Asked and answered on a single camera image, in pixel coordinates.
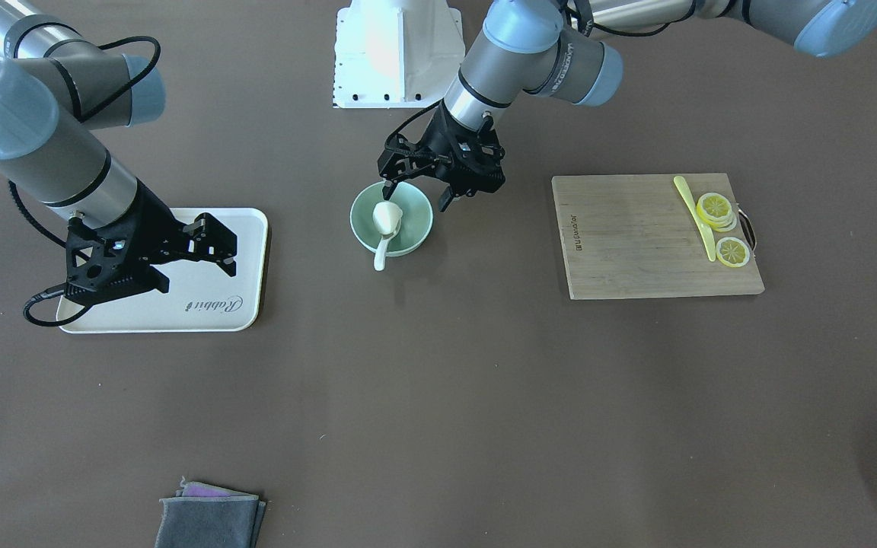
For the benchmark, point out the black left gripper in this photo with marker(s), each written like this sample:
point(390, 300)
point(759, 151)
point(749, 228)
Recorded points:
point(437, 140)

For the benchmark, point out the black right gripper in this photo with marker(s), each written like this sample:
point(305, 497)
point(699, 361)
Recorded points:
point(155, 227)

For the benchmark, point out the white ceramic spoon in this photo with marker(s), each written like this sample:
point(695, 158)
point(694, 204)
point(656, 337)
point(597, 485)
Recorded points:
point(381, 251)

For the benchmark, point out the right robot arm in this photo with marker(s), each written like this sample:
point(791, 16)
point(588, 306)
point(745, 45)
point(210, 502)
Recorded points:
point(56, 88)

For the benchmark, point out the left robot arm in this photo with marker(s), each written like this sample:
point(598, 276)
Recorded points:
point(546, 49)

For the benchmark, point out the mint green bowl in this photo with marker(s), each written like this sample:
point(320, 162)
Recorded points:
point(415, 225)

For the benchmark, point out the cream rabbit tray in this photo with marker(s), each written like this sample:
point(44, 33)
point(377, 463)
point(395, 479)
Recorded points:
point(201, 298)

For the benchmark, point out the wooden cutting board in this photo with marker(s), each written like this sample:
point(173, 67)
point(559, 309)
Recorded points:
point(632, 236)

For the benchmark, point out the grey folded cloth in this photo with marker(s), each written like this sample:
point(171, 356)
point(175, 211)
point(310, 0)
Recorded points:
point(203, 515)

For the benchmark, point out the yellow plastic knife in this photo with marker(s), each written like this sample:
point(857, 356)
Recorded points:
point(705, 231)

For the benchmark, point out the upper lemon slice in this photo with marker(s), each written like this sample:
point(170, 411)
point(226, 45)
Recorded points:
point(715, 209)

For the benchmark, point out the lemon slice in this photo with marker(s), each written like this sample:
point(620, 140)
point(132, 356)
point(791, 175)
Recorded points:
point(715, 209)
point(733, 252)

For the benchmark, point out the lower lemon slice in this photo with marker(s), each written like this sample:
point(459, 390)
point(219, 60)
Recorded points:
point(733, 252)

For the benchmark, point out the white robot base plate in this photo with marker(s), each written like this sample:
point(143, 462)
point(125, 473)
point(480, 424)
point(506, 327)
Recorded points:
point(395, 54)

